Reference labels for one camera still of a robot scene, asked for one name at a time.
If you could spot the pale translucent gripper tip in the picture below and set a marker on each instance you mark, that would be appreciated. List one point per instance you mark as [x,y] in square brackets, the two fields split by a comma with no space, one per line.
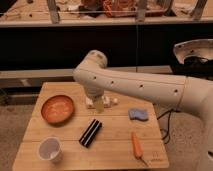
[98,104]

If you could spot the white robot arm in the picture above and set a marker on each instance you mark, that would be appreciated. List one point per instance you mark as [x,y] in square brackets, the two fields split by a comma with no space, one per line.
[187,94]

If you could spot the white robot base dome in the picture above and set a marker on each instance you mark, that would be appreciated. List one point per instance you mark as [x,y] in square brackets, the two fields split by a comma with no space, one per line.
[202,48]

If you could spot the white tube with label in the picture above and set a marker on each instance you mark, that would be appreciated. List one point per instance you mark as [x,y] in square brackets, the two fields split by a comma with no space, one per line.
[108,102]

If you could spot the black striped rectangular block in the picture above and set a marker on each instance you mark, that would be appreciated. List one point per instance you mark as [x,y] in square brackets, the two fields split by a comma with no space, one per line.
[90,133]

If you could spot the orange wooden bowl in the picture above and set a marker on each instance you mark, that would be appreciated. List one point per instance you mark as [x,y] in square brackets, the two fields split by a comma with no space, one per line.
[57,109]

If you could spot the blue sponge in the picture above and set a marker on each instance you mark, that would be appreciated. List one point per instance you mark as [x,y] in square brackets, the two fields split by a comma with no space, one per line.
[138,114]

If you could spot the wooden table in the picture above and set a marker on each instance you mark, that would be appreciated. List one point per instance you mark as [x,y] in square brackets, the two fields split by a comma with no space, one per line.
[123,137]

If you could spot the orange carrot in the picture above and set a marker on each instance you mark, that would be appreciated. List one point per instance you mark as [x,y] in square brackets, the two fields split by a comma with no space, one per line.
[137,150]

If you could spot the white paper cup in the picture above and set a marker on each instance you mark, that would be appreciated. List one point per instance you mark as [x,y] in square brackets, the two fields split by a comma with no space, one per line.
[50,150]

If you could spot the orange basket on shelf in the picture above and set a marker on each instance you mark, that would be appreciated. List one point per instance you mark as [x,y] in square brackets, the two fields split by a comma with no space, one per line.
[130,8]

